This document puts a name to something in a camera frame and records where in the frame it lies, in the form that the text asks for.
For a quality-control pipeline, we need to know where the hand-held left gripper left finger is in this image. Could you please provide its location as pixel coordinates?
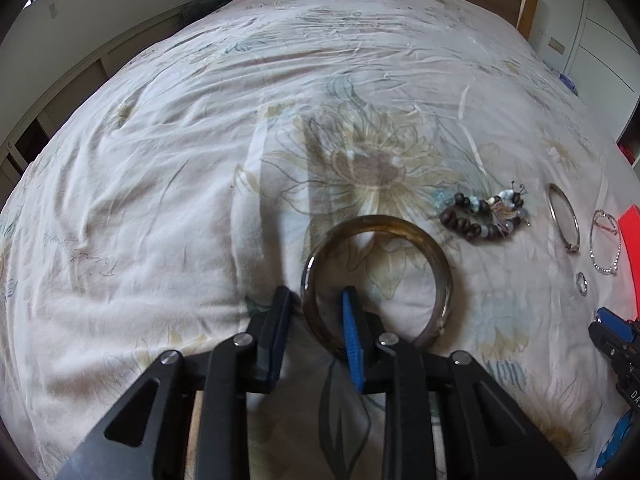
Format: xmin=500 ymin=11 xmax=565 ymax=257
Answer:
xmin=55 ymin=285 xmax=293 ymax=480

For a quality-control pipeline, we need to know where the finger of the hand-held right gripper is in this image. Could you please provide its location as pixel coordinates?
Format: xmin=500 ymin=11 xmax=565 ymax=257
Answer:
xmin=594 ymin=306 xmax=640 ymax=333
xmin=587 ymin=321 xmax=640 ymax=363

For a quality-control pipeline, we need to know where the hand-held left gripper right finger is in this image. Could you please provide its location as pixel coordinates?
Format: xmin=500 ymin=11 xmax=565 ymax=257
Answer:
xmin=341 ymin=286 xmax=577 ymax=480

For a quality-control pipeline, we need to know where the brown translucent bangle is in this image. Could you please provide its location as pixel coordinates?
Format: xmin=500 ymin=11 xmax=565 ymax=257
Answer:
xmin=300 ymin=214 xmax=455 ymax=362

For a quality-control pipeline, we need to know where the blue patterned object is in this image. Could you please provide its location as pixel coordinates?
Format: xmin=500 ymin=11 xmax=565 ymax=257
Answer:
xmin=596 ymin=409 xmax=634 ymax=470

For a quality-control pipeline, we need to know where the red flat box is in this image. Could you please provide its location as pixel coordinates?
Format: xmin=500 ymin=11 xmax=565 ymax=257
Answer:
xmin=617 ymin=204 xmax=640 ymax=267

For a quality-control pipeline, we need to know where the silver metal bangle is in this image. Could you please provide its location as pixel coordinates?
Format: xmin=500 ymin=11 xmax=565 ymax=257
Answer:
xmin=546 ymin=183 xmax=581 ymax=254

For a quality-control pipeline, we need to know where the floral print bed sheet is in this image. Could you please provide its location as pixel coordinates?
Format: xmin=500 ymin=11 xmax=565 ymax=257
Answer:
xmin=0 ymin=0 xmax=640 ymax=480

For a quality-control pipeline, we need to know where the white wardrobe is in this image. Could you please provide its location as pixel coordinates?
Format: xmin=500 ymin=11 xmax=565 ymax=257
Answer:
xmin=560 ymin=0 xmax=640 ymax=146

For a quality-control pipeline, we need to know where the thin silver chain bracelet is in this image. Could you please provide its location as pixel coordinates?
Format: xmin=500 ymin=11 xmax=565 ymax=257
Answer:
xmin=588 ymin=209 xmax=623 ymax=277

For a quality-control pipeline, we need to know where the dark wooden bead bracelet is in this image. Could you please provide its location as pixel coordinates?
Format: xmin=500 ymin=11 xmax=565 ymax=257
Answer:
xmin=439 ymin=182 xmax=532 ymax=245

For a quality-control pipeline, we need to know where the low white wall cabinet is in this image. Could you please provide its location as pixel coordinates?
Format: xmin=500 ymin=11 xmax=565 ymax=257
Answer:
xmin=0 ymin=2 xmax=191 ymax=181

